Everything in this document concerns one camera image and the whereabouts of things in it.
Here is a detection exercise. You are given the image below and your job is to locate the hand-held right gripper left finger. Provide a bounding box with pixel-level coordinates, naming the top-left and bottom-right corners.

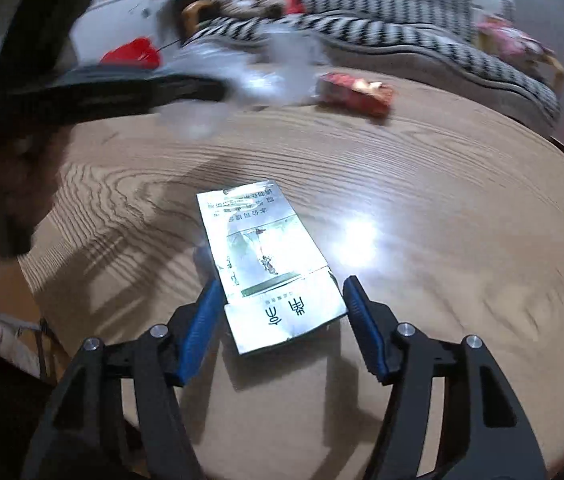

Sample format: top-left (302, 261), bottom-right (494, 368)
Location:
top-left (21, 277), bottom-right (227, 480)

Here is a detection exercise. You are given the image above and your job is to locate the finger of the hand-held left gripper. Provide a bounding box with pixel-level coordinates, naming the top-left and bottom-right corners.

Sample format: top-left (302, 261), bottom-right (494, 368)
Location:
top-left (0, 67), bottom-right (229, 127)

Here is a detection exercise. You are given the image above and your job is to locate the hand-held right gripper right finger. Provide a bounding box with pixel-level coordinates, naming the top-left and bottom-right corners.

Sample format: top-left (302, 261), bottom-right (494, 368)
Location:
top-left (342, 275), bottom-right (547, 480)

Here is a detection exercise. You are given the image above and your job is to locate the silver cigarette box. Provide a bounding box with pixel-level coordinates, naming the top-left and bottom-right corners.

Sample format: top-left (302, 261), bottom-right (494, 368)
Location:
top-left (196, 178), bottom-right (349, 357)

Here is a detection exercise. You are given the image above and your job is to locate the clear plastic bag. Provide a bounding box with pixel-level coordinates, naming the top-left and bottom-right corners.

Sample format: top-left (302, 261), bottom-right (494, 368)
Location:
top-left (156, 27), bottom-right (323, 142)

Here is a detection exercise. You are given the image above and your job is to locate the red plastic stool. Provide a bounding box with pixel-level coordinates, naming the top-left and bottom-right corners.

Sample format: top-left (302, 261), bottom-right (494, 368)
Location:
top-left (100, 36), bottom-right (163, 69)

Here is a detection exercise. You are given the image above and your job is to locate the white cabinet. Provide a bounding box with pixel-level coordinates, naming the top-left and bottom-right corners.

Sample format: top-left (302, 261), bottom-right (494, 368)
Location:
top-left (69, 0), bottom-right (183, 63)

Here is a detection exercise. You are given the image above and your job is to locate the red cardboard box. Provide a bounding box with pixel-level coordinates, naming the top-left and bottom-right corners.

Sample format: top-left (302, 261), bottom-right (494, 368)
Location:
top-left (316, 72), bottom-right (395, 120)

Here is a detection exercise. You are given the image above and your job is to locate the black white striped sofa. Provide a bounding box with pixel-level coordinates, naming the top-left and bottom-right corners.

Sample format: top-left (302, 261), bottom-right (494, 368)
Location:
top-left (181, 0), bottom-right (562, 131)

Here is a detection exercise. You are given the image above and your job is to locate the pink printed cushion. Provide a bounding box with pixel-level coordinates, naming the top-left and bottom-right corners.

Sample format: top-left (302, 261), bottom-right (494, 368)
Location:
top-left (476, 15), bottom-right (560, 73)

